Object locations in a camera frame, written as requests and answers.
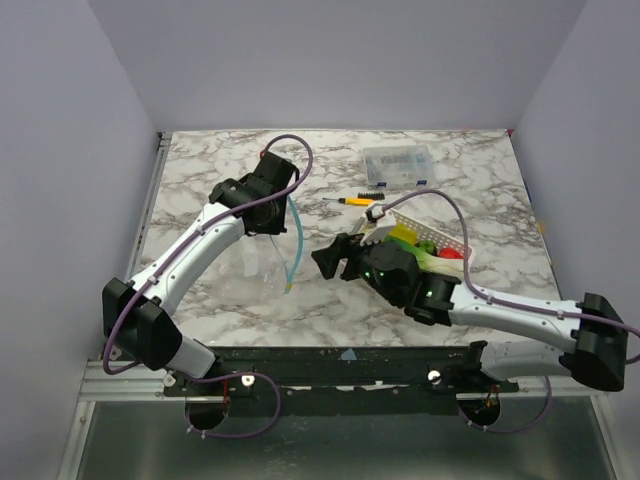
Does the green toy leafy vegetable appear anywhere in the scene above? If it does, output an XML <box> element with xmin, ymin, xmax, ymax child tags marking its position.
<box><xmin>390</xmin><ymin>237</ymin><xmax>464</xmax><ymax>278</ymax></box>

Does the clear zip top bag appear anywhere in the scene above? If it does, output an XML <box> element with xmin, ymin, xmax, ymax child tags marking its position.
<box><xmin>208</xmin><ymin>197</ymin><xmax>304</xmax><ymax>307</ymax></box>

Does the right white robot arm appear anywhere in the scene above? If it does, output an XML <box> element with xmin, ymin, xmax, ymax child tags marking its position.
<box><xmin>311</xmin><ymin>233</ymin><xmax>629</xmax><ymax>392</ymax></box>

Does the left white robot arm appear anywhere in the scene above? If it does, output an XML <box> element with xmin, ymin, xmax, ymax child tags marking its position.
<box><xmin>102</xmin><ymin>151</ymin><xmax>300</xmax><ymax>395</ymax></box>

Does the yellow toy banana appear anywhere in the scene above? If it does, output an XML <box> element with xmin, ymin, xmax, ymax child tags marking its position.
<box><xmin>389</xmin><ymin>224</ymin><xmax>418</xmax><ymax>245</ymax></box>

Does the white perforated plastic basket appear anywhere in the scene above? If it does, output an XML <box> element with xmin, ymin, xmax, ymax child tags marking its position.
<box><xmin>349</xmin><ymin>207</ymin><xmax>474</xmax><ymax>271</ymax></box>

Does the red toy strawberry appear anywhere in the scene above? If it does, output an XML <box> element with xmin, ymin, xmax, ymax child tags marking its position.
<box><xmin>438</xmin><ymin>247</ymin><xmax>464</xmax><ymax>260</ymax></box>

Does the black bit holder strip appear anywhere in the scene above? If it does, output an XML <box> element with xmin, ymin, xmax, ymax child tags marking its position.
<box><xmin>357</xmin><ymin>190</ymin><xmax>386</xmax><ymax>200</ymax></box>

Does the clear plastic screw box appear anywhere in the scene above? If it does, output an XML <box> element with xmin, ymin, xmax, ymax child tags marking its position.
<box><xmin>362</xmin><ymin>145</ymin><xmax>436</xmax><ymax>190</ymax></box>

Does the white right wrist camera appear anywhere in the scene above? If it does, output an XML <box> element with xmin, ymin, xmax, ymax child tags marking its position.
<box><xmin>356</xmin><ymin>203</ymin><xmax>396</xmax><ymax>246</ymax></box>

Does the yellow handled screwdriver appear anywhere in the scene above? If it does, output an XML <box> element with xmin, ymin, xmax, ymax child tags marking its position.
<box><xmin>324</xmin><ymin>197</ymin><xmax>373</xmax><ymax>207</ymax></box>

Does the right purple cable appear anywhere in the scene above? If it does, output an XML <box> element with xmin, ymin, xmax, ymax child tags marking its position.
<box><xmin>377</xmin><ymin>188</ymin><xmax>640</xmax><ymax>435</ymax></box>

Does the purple cable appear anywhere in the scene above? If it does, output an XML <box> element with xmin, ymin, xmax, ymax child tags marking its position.
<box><xmin>377</xmin><ymin>188</ymin><xmax>640</xmax><ymax>435</ymax></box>
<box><xmin>102</xmin><ymin>133</ymin><xmax>314</xmax><ymax>441</ymax></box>

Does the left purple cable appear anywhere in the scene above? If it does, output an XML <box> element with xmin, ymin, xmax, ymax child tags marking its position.
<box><xmin>102</xmin><ymin>133</ymin><xmax>314</xmax><ymax>441</ymax></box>

